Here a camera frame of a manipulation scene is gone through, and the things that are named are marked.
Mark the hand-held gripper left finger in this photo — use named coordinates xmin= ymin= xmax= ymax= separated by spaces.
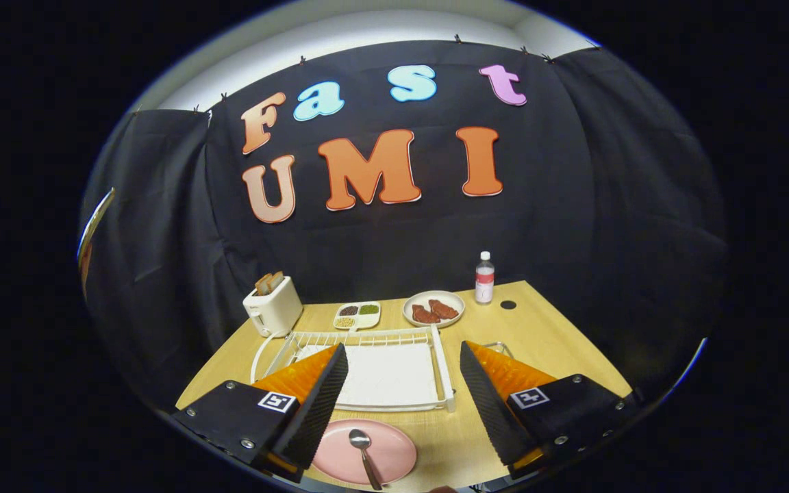
xmin=172 ymin=342 xmax=349 ymax=483

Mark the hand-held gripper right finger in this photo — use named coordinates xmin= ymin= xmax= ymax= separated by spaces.
xmin=460 ymin=340 xmax=645 ymax=480

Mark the metal spoon with dark handle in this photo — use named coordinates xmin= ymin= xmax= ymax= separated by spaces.
xmin=349 ymin=429 xmax=384 ymax=491

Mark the white wire dish rack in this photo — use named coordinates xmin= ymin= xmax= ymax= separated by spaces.
xmin=251 ymin=325 xmax=456 ymax=413

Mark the pink plate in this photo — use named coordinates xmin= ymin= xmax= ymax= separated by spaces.
xmin=311 ymin=419 xmax=418 ymax=485

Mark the white divided dish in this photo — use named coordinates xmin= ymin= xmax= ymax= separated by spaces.
xmin=334 ymin=301 xmax=381 ymax=331

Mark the white plate with meat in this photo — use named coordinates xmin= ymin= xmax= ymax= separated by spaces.
xmin=403 ymin=290 xmax=466 ymax=329

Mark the white drip tray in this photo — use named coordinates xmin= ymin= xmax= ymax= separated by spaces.
xmin=295 ymin=342 xmax=440 ymax=406

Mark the cream toaster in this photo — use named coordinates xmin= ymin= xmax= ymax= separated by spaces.
xmin=242 ymin=276 xmax=303 ymax=338

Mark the clear bottle with red label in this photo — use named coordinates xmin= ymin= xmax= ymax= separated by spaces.
xmin=475 ymin=251 xmax=495 ymax=305

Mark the black backdrop cloth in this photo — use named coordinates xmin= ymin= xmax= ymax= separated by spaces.
xmin=79 ymin=40 xmax=729 ymax=412

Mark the white toaster cable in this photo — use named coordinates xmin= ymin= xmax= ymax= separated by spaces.
xmin=250 ymin=332 xmax=279 ymax=384

